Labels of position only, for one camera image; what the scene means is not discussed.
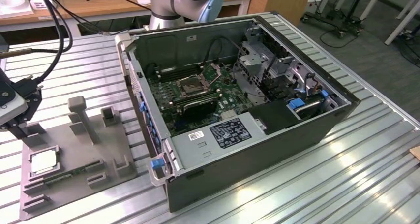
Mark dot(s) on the grey metal drive cage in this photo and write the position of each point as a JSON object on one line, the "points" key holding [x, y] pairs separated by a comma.
{"points": [[252, 61]]}

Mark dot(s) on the green motherboard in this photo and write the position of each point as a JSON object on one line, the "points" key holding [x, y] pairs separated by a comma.
{"points": [[229, 103]]}

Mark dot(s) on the white round tray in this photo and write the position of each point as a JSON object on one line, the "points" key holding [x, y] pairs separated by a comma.
{"points": [[12, 5]]}

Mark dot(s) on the wooden cabinet panel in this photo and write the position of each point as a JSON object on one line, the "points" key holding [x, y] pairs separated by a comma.
{"points": [[288, 2]]}

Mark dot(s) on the black PC case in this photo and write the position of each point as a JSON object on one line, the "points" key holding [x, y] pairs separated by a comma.
{"points": [[245, 165]]}

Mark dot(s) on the CPU socket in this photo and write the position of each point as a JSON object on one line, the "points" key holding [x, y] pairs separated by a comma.
{"points": [[193, 88]]}

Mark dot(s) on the blue disk carrier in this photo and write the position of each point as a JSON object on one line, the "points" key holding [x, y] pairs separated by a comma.
{"points": [[295, 103]]}

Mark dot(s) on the white labelled box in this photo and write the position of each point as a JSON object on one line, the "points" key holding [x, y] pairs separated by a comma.
{"points": [[44, 1]]}

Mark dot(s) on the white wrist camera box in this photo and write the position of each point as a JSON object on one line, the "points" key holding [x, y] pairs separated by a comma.
{"points": [[11, 110]]}

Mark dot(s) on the brown cardboard box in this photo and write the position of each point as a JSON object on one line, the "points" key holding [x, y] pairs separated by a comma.
{"points": [[415, 153]]}

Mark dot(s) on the white table frame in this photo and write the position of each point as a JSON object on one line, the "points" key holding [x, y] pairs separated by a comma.
{"points": [[400, 19]]}

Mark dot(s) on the grey power supply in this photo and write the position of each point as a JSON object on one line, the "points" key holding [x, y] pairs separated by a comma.
{"points": [[196, 155]]}

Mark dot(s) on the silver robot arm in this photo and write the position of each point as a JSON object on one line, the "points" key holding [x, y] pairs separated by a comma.
{"points": [[183, 2]]}

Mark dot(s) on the wooden desk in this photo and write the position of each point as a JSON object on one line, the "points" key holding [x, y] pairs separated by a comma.
{"points": [[75, 7]]}

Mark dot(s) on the black RAM slot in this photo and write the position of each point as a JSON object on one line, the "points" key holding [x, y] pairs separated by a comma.
{"points": [[192, 72], [177, 101]]}

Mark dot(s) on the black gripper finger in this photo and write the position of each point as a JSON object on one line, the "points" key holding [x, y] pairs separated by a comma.
{"points": [[32, 108]]}

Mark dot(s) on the silver CPU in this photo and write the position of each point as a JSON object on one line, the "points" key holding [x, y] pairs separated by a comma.
{"points": [[43, 161]]}

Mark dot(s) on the grey plastic parts rack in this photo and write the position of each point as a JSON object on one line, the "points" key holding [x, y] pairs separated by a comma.
{"points": [[65, 147]]}

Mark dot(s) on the black camera bracket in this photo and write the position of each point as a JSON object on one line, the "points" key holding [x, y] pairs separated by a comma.
{"points": [[4, 91]]}

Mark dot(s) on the green RAM stick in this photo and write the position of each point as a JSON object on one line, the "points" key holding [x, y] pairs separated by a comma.
{"points": [[65, 174]]}

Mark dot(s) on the black wheeled trolley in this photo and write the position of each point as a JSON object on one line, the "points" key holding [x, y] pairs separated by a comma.
{"points": [[353, 5]]}

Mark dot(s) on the blue case latch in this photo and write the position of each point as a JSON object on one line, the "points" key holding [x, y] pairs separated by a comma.
{"points": [[156, 164]]}

